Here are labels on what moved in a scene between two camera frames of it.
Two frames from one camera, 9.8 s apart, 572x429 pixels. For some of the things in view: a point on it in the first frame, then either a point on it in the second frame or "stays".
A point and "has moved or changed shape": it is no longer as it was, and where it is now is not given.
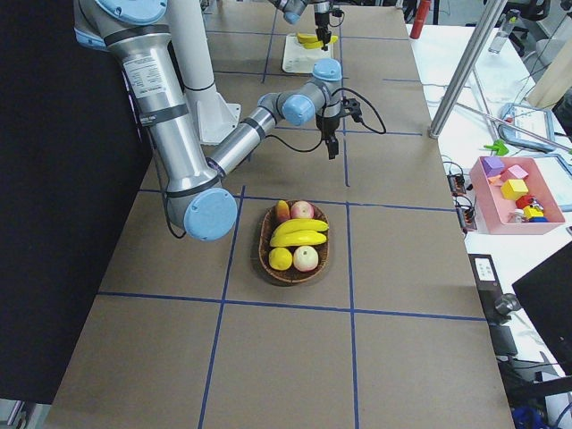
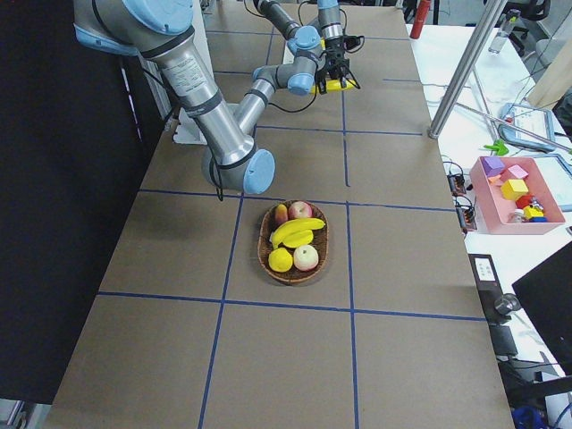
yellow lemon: (280, 258) stays
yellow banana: (298, 238) -> (293, 226)
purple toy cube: (493, 165) stays
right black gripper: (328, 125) -> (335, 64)
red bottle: (420, 19) stays
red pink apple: (302, 209) stays
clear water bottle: (503, 30) stays
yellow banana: (299, 224) has moved or changed shape
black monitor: (546, 294) stays
